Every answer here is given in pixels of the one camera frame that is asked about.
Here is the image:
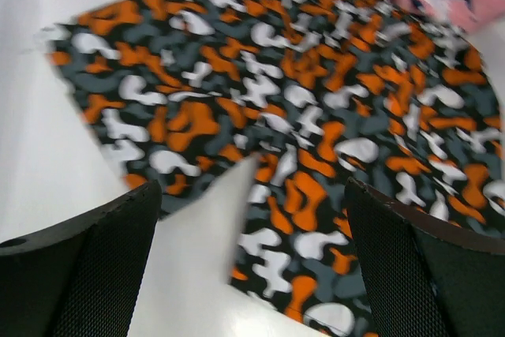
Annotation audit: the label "orange camouflage shorts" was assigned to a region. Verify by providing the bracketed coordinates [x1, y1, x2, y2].
[46, 0, 504, 336]

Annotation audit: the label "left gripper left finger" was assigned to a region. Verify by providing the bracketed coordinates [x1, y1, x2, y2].
[1, 182, 162, 336]

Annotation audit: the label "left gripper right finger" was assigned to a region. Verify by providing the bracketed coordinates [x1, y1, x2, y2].
[344, 178, 504, 336]

